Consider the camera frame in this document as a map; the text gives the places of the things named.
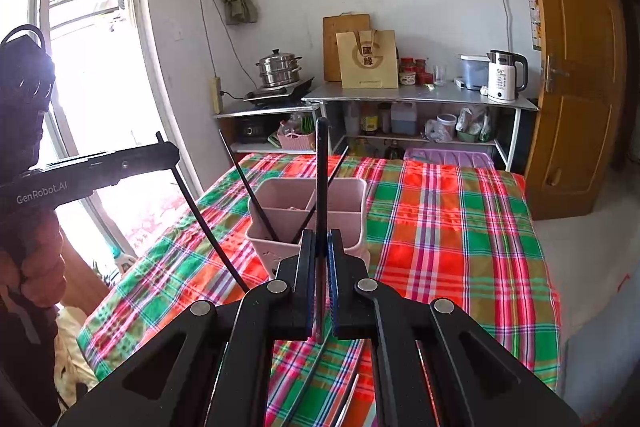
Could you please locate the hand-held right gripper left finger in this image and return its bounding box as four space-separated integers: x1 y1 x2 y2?
57 231 321 427

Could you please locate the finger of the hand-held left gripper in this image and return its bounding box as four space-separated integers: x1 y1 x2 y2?
31 141 181 194

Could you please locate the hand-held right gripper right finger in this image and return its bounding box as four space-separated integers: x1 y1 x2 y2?
327 229 583 427

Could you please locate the pink utensil holder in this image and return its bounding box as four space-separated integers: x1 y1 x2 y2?
246 178 372 280

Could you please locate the person's left forearm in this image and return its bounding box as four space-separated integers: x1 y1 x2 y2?
0 292 62 427

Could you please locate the person's left hand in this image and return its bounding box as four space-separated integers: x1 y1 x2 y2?
0 206 67 309

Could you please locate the plaid tablecloth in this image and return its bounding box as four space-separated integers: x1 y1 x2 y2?
77 153 561 427

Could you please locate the low metal shelf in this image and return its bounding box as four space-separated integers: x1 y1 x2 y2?
212 99 322 156

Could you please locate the pink woven basket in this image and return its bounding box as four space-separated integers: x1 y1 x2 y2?
276 130 317 152

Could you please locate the yellow oil bottle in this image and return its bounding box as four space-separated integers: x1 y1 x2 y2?
349 137 381 158

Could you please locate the black induction cooker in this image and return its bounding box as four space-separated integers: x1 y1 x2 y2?
243 76 316 108

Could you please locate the steel steamer pot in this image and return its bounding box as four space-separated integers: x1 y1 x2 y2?
255 48 304 89

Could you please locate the dark sauce bottle yellow label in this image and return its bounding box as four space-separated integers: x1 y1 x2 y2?
360 102 380 134

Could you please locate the purple storage box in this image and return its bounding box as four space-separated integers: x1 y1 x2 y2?
403 147 496 170

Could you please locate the grey plastic jug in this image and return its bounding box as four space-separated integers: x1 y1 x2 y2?
390 101 419 136

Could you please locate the metal kitchen table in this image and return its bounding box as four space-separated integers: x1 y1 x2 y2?
301 80 540 172

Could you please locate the wooden cutting board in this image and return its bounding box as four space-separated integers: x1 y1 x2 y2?
322 13 372 83

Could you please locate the tan paper bag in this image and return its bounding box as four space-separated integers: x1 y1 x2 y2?
335 29 400 89

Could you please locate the plastic container with white lid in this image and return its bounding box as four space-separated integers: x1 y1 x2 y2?
459 53 491 91

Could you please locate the white electric kettle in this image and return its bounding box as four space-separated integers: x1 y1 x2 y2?
487 50 529 104

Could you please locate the wooden door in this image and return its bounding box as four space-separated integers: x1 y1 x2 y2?
514 0 629 221

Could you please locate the metal door handle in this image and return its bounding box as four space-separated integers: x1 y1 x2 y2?
543 55 569 94

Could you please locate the wall calendar poster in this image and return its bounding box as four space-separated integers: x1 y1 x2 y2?
518 0 544 53

